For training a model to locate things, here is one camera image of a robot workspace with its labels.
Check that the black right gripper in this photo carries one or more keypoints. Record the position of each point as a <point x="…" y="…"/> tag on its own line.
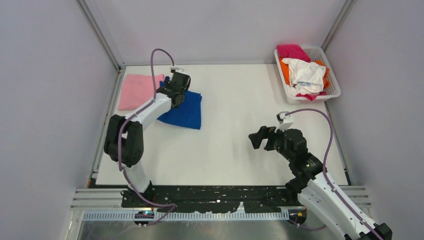
<point x="263" y="133"/>

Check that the blue printed t shirt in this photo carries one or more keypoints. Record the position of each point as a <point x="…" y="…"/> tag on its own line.
<point x="187" y="115"/>

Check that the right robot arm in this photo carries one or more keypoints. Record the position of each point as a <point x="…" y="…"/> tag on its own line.
<point x="315" y="189"/>

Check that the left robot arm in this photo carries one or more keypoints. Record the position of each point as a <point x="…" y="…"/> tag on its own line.
<point x="124" y="141"/>

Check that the folded pink t shirt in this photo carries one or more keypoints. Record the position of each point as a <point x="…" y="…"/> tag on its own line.
<point x="138" y="89"/>

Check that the white t shirt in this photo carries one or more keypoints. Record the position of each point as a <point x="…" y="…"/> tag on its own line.
<point x="306" y="78"/>

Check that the magenta t shirt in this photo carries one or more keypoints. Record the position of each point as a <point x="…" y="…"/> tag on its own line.
<point x="295" y="52"/>

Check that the orange t shirt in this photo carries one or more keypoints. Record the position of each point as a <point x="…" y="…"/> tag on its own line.
<point x="286" y="73"/>

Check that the white plastic basket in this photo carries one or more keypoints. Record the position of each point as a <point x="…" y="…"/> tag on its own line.
<point x="315" y="53"/>

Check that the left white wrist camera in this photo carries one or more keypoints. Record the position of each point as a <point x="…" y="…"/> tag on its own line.
<point x="174" y="69"/>

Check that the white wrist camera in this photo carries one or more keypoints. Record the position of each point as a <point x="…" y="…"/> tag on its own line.
<point x="285" y="121"/>
<point x="174" y="69"/>

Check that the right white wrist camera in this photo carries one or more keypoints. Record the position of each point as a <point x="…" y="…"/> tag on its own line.
<point x="285" y="121"/>

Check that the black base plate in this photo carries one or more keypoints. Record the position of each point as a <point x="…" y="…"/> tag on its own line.
<point x="221" y="199"/>

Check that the white slotted cable duct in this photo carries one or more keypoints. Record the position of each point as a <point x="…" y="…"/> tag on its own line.
<point x="148" y="215"/>

